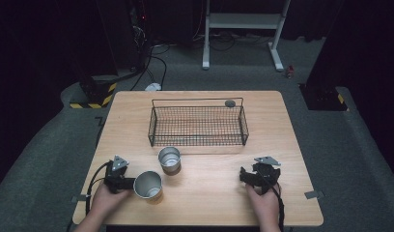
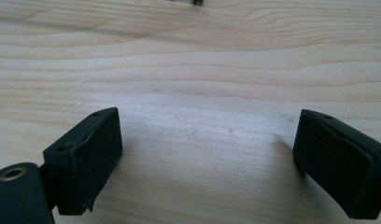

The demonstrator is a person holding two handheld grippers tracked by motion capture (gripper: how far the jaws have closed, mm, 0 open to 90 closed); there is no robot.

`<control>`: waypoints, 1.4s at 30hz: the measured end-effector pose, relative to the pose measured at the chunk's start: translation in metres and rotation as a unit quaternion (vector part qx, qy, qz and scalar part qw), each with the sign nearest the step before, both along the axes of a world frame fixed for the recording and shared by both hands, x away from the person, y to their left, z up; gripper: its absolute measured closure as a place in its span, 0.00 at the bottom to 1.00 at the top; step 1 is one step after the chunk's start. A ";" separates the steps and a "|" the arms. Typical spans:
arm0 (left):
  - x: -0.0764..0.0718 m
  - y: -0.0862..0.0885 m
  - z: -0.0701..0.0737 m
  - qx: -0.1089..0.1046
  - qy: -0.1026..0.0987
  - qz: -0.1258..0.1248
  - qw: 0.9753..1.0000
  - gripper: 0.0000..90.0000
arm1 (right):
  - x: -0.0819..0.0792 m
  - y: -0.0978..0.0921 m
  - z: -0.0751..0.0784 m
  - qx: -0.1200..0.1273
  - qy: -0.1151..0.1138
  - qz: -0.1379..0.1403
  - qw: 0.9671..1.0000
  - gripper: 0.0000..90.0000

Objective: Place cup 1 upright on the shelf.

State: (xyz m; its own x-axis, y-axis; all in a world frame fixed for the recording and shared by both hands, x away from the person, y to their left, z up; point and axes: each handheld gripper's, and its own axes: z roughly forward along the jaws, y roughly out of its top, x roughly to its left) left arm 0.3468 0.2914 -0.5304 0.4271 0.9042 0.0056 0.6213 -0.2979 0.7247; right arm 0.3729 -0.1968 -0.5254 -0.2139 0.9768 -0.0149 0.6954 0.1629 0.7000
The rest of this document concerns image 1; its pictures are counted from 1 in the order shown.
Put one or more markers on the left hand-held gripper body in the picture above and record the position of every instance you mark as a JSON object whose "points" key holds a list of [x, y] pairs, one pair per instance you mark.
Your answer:
{"points": [[116, 180]]}

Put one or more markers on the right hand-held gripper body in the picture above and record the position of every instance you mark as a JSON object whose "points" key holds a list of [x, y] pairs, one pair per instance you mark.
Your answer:
{"points": [[266, 175]]}

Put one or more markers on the orange paper cup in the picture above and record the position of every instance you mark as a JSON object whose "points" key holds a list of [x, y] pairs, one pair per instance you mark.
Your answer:
{"points": [[144, 185]]}

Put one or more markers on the person's left hand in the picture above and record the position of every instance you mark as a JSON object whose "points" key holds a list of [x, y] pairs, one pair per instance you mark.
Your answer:
{"points": [[106, 203]]}

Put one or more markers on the person's right hand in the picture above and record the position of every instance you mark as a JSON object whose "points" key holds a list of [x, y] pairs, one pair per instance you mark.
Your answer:
{"points": [[266, 206]]}

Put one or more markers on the grey tape piece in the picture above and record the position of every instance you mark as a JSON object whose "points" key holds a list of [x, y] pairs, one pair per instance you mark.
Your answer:
{"points": [[314, 194], [79, 198]]}

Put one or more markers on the silver cup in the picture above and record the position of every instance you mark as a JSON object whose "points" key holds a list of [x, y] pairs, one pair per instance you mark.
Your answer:
{"points": [[169, 159]]}

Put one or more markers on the grey round disc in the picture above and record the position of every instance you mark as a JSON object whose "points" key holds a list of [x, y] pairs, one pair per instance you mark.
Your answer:
{"points": [[230, 103]]}

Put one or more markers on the black base with yellow stripes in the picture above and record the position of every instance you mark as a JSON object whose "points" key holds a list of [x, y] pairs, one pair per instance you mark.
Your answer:
{"points": [[98, 93], [323, 98]]}

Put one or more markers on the white power adapter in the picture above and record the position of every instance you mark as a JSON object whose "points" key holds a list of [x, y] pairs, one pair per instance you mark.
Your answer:
{"points": [[153, 86]]}

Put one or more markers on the small red object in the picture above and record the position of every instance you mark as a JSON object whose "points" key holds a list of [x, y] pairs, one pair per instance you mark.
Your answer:
{"points": [[290, 71]]}

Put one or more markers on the dark equipment tower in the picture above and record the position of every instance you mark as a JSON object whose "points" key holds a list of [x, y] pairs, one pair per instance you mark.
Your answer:
{"points": [[127, 32]]}

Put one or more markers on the white metal stand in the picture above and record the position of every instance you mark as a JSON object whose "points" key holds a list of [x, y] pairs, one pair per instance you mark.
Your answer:
{"points": [[243, 21]]}

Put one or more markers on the black bracket beside table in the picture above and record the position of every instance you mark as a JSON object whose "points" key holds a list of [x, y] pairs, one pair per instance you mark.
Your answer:
{"points": [[99, 121]]}

